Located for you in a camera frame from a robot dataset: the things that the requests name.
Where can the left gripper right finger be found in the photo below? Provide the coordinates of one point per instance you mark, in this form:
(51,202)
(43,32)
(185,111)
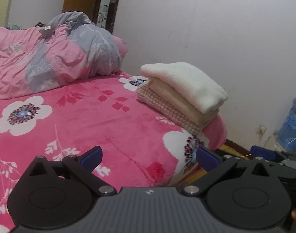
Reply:
(215,166)

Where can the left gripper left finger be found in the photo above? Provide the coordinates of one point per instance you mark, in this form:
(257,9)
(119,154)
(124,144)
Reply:
(81,167)

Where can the cream fleece sweater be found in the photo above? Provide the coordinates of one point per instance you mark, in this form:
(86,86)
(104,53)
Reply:
(190,82)

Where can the pink floral bed blanket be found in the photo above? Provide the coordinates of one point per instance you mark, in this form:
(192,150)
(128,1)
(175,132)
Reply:
(141,147)

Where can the blue plastic bag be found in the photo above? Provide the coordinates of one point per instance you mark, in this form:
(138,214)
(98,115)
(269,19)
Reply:
(286,136)

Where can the folded beige garment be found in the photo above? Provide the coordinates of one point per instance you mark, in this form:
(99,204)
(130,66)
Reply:
(169,94)

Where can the pink grey floral duvet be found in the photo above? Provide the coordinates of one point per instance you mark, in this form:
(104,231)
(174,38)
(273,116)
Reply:
(69,48)

